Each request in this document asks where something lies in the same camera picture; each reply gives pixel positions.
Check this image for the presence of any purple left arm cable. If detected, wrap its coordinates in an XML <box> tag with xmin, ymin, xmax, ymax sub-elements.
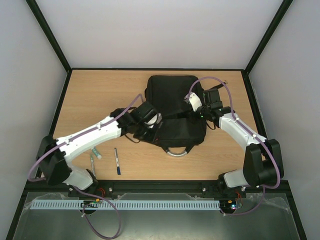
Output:
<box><xmin>27</xmin><ymin>93</ymin><xmax>144</xmax><ymax>238</ymax></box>

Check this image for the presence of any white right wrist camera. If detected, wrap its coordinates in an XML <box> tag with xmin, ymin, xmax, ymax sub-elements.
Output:
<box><xmin>184</xmin><ymin>92</ymin><xmax>202</xmax><ymax>112</ymax></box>

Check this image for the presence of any blue white marker pen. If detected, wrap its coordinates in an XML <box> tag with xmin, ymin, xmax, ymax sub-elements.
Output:
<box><xmin>114</xmin><ymin>148</ymin><xmax>121</xmax><ymax>175</ymax></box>

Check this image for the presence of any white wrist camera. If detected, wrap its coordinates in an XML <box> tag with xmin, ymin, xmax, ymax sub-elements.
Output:
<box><xmin>145</xmin><ymin>113</ymin><xmax>162</xmax><ymax>128</ymax></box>
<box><xmin>184</xmin><ymin>92</ymin><xmax>202</xmax><ymax>112</ymax></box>

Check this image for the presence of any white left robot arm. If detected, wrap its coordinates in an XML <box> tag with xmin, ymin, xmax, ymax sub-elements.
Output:
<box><xmin>36</xmin><ymin>101</ymin><xmax>162</xmax><ymax>190</ymax></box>

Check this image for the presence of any black student backpack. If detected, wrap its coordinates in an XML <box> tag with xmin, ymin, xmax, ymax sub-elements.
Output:
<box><xmin>144</xmin><ymin>75</ymin><xmax>224</xmax><ymax>157</ymax></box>

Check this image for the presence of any black enclosure frame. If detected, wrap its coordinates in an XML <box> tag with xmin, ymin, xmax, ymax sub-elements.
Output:
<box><xmin>6</xmin><ymin>0</ymin><xmax>307</xmax><ymax>240</ymax></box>

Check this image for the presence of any light blue cable duct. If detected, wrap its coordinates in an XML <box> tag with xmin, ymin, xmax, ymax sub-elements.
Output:
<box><xmin>30</xmin><ymin>199</ymin><xmax>221</xmax><ymax>211</ymax></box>

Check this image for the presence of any white green glue stick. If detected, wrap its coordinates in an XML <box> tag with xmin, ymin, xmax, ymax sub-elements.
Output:
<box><xmin>91</xmin><ymin>147</ymin><xmax>102</xmax><ymax>159</ymax></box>

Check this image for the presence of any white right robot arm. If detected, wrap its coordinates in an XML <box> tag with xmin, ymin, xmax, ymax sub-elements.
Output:
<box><xmin>184</xmin><ymin>88</ymin><xmax>284</xmax><ymax>196</ymax></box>

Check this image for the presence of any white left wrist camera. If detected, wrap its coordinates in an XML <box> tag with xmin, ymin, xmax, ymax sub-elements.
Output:
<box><xmin>145</xmin><ymin>113</ymin><xmax>162</xmax><ymax>128</ymax></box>

